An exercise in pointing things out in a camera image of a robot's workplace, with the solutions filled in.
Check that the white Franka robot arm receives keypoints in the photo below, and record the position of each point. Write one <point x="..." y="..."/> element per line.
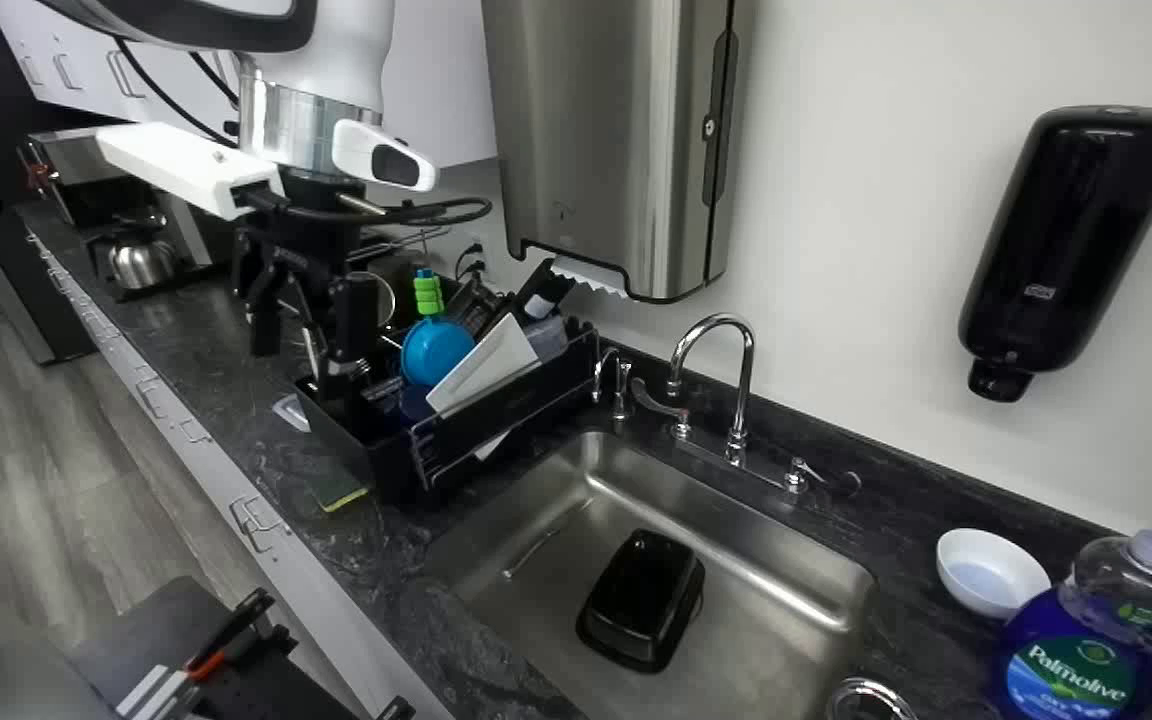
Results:
<point x="320" y="54"/>

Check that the dark robot base table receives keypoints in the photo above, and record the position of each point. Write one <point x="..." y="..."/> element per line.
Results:
<point x="163" y="641"/>

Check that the chrome sink faucet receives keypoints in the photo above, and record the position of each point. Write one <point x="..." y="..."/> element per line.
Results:
<point x="740" y="386"/>

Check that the green capped bottle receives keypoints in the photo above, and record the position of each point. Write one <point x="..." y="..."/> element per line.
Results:
<point x="428" y="297"/>

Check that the small white bowl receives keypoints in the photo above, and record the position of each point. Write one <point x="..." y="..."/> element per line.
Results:
<point x="991" y="579"/>

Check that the stainless steel sink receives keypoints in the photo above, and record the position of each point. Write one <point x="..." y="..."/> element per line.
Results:
<point x="739" y="627"/>

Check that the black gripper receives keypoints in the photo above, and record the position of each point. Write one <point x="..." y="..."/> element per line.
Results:
<point x="320" y="241"/>

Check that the clear drinking glass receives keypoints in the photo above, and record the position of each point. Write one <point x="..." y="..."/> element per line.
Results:
<point x="870" y="703"/>

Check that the black wall soap dispenser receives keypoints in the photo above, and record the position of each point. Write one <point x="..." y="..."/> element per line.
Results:
<point x="1071" y="241"/>

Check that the stainless paper towel dispenser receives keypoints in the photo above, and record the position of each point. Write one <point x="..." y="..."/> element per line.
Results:
<point x="601" y="133"/>

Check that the white lower cabinets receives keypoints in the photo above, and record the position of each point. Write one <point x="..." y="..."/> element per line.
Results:
<point x="330" y="604"/>

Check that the black plastic food container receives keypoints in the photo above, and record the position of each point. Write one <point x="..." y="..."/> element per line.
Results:
<point x="641" y="601"/>

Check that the blue dish soap bottle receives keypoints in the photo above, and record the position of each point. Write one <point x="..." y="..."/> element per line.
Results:
<point x="1081" y="655"/>

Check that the grey drip coffee maker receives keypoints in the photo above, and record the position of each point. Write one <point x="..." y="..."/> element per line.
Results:
<point x="188" y="202"/>

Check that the steel coffee carafe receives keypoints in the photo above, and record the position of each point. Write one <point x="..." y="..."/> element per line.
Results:
<point x="136" y="262"/>

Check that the green and yellow sponge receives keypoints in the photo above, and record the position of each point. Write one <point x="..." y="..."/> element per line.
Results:
<point x="337" y="490"/>

